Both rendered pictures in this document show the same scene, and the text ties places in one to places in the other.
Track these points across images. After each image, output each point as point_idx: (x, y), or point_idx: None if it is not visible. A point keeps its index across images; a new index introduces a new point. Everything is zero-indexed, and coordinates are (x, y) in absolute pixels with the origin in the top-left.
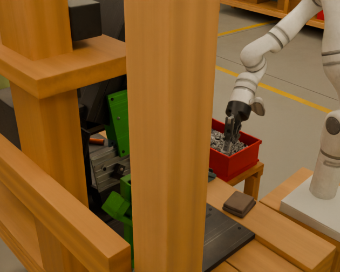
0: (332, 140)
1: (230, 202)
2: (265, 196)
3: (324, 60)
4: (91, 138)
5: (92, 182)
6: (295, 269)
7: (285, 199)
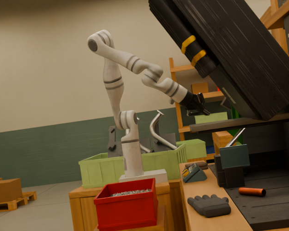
0: (137, 128)
1: (202, 162)
2: (160, 185)
3: (121, 82)
4: (253, 188)
5: (285, 176)
6: (208, 164)
7: (163, 173)
